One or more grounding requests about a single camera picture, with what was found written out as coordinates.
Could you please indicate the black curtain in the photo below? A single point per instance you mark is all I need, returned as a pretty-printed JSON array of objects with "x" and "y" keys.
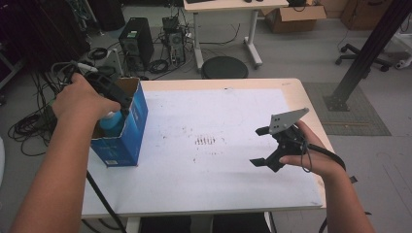
[{"x": 39, "y": 29}]

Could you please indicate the white table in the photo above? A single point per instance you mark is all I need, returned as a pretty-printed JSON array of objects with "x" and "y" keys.
[{"x": 210, "y": 174}]

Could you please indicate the person's left hand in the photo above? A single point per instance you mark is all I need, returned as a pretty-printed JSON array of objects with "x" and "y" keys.
[{"x": 79, "y": 102}]

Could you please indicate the closed cardboard box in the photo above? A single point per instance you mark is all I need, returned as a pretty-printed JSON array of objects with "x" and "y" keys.
[{"x": 359, "y": 14}]

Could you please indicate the black round stool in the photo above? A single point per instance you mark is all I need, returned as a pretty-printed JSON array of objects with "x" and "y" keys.
[{"x": 224, "y": 68}]

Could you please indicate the white desk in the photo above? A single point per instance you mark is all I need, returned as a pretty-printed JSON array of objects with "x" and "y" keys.
[{"x": 226, "y": 5}]

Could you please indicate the open computer case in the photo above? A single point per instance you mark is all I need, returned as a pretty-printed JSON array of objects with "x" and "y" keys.
[{"x": 175, "y": 45}]

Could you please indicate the black computer tower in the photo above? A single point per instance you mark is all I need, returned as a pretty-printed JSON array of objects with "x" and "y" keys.
[{"x": 136, "y": 42}]

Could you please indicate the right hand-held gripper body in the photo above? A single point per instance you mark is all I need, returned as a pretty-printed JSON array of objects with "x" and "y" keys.
[{"x": 288, "y": 142}]

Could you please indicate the gray floor mat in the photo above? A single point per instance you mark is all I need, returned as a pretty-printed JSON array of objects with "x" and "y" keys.
[{"x": 356, "y": 124}]

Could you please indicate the black metal stand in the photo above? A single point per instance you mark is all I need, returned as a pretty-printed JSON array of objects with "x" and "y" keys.
[{"x": 366, "y": 55}]

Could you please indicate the person's right hand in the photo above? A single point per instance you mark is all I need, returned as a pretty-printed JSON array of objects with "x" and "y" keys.
[{"x": 319, "y": 160}]

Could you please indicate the blue bottle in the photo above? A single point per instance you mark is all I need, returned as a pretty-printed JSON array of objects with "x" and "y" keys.
[{"x": 111, "y": 126}]

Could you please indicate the open cardboard box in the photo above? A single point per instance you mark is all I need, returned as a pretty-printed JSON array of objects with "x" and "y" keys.
[{"x": 291, "y": 22}]

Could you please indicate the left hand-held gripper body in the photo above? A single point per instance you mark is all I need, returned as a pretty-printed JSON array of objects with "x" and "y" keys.
[{"x": 111, "y": 87}]

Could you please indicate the blue cardboard box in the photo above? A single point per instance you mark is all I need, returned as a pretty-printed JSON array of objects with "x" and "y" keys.
[{"x": 131, "y": 136}]

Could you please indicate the black office chair base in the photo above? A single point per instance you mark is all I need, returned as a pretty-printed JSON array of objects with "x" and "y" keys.
[{"x": 356, "y": 51}]

